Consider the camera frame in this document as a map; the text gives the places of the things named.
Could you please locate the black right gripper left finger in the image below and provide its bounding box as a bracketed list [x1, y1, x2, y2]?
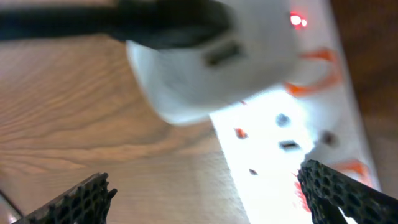
[14, 173, 118, 224]

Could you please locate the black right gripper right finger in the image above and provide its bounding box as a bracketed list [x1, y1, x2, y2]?
[298, 160, 397, 224]

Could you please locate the black USB charging cable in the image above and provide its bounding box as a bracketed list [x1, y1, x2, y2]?
[0, 0, 234, 50]

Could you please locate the white USB charger plug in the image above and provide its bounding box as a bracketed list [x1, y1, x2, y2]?
[126, 0, 299, 125]

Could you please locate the white power strip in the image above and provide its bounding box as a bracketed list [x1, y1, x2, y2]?
[211, 0, 380, 224]

